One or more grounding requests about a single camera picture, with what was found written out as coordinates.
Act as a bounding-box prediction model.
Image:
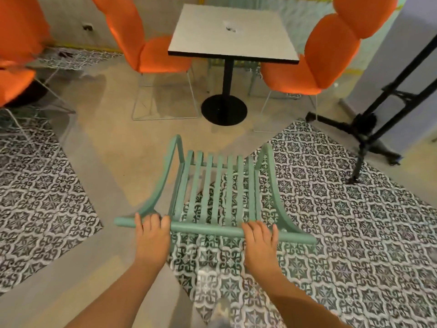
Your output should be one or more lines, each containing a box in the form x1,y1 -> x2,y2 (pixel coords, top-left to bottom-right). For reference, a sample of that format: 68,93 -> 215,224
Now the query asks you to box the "black tripod stand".
305,33 -> 437,185

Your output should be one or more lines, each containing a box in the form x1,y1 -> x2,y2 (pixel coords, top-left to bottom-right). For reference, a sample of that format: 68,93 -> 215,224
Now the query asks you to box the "teal slatted wooden chair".
114,135 -> 318,246

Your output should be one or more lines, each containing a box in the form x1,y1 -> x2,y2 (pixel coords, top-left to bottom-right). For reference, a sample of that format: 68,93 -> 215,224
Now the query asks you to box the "person's left hand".
134,213 -> 171,270

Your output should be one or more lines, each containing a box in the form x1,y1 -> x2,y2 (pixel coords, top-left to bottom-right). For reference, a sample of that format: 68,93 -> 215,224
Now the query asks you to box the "person's left forearm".
64,264 -> 192,328

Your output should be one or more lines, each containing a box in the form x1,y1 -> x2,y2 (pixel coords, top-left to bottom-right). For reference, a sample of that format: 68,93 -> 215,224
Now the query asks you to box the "white square pedestal table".
168,4 -> 300,127

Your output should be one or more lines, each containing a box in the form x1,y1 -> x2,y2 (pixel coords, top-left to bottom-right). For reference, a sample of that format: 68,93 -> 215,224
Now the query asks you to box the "person's right forearm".
249,269 -> 345,328

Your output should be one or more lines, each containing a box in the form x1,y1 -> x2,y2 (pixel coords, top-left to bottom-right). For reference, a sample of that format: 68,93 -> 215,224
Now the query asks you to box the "orange chair with wire legs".
90,0 -> 200,121
0,0 -> 77,142
254,0 -> 399,133

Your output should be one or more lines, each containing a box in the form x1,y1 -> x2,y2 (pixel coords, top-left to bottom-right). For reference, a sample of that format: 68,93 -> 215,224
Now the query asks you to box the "person's right hand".
241,220 -> 279,274

